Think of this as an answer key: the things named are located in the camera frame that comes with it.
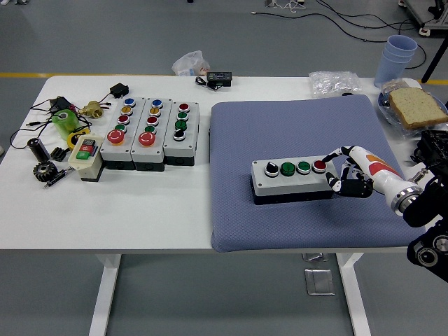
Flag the cream red-green switch box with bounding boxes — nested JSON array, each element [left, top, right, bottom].
[[67, 134, 106, 183]]

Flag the black cable with plug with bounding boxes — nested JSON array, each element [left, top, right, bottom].
[[9, 117, 60, 151]]

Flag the black finned heat sink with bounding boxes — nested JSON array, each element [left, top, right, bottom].
[[51, 146, 73, 162]]

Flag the black metal pen tool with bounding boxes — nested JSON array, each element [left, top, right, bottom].
[[43, 167, 76, 190]]

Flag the dark metal gear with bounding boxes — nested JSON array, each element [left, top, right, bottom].
[[33, 161, 60, 183]]

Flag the grey four-button selector box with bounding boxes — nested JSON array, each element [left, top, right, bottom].
[[162, 101, 201, 167]]

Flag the small metal floor bracket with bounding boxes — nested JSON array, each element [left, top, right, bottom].
[[302, 252, 330, 263]]

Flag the white floor cable bundle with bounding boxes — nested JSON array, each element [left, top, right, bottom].
[[265, 0, 307, 13]]

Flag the black mechanical part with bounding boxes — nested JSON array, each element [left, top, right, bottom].
[[412, 129, 448, 167]]

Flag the grey five-button emergency stop box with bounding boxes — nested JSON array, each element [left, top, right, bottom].
[[99, 96, 146, 172], [130, 97, 173, 172]]

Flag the grey equipment frame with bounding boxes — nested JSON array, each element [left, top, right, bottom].
[[398, 0, 448, 36]]

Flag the stacked pale blue cups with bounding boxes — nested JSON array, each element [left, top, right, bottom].
[[373, 34, 419, 88]]

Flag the clear bag of small parts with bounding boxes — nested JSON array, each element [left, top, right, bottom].
[[308, 70, 363, 99]]

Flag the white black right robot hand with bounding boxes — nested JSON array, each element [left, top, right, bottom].
[[321, 145, 409, 211]]

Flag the yellow tape roll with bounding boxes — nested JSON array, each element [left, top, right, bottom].
[[66, 131, 92, 151]]

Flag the black stand leg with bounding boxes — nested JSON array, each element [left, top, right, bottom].
[[421, 34, 448, 84]]

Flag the clear plastic food wrapper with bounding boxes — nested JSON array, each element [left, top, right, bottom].
[[377, 79, 448, 138]]

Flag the black cylindrical capacitor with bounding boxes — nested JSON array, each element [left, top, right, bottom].
[[27, 137, 50, 162]]

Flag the metal floor socket plate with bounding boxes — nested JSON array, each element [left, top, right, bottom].
[[304, 268, 336, 297]]

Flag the brass pipe fitting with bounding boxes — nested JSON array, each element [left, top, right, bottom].
[[77, 100, 106, 120]]

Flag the blue-grey quilted cushion mat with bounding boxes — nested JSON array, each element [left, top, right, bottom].
[[209, 93, 428, 253]]

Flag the translucent green roll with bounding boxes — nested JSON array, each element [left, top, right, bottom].
[[51, 108, 81, 140]]

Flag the slice of bread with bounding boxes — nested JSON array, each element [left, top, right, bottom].
[[388, 87, 448, 130]]

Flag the black servo with wires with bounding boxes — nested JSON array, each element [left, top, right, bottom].
[[94, 82, 130, 105]]

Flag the black floor cable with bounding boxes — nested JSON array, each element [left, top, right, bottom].
[[251, 0, 428, 71]]

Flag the white table leg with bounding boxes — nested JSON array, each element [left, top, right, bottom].
[[336, 252, 372, 336], [88, 254, 123, 336]]

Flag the grey four-button control box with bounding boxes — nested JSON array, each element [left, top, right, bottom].
[[250, 155, 340, 206]]

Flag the clear plastic bag with contents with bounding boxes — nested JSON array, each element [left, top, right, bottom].
[[171, 50, 211, 77]]

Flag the black digital meter with cable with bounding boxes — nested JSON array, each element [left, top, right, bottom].
[[195, 71, 235, 93]]

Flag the small black wired module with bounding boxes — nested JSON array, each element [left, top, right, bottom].
[[48, 96, 71, 113]]

